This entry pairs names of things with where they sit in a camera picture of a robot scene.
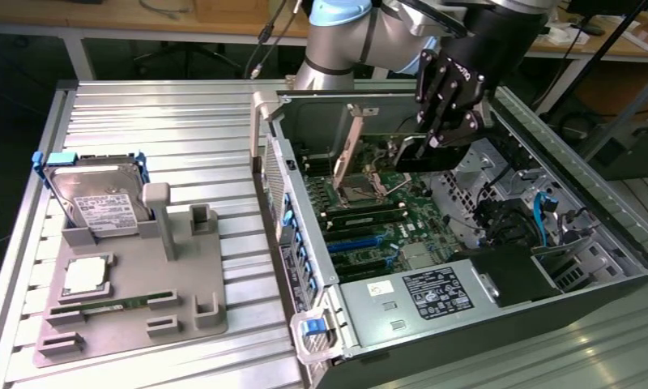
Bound black air shroud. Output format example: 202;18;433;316
445;246;564;309

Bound grey hanging cable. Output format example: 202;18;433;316
246;0;303;80

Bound grey perforated drive cage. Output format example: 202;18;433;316
429;139;501;203

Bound black monitor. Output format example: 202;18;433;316
564;0;648;17

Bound grey case latch handle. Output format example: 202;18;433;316
289;306;342;365

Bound CPU socket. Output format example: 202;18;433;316
337;177;382;208

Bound grey disk bay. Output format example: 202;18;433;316
532;242;598;293

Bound open black PC case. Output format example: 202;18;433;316
250;79;648;389

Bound silver CPU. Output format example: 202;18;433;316
62;259;109;295

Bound blue expansion slot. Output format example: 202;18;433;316
326;237;382;253

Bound silver chipset heat sink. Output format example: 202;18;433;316
401;244;432;269

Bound black expansion slot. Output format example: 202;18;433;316
333;259;389;281

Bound hard disk blue caddy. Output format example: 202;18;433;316
30;150;151;240

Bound black labelled RAM stick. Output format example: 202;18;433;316
326;208;409;229

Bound aluminium profile frame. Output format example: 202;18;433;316
580;71;648;163

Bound graphics card black cooler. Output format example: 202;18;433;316
331;103;472;191

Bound black chair base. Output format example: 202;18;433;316
133;40;243;80

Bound grey parts rack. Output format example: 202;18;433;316
33;182;230;370

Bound black slanted pole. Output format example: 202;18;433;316
593;0;648;64

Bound green RAM stick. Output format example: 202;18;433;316
50;292;173;315

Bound grey power supply unit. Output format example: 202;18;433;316
338;259;501;354

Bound black box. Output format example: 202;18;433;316
593;125;648;182

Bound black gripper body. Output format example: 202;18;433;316
440;6;549;89

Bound blue wire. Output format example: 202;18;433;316
532;190;557;248

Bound green motherboard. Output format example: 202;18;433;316
301;152;469;284

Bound black wire bundle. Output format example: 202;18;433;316
473;197;538;249

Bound metal socket cover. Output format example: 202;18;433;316
375;170;414;192

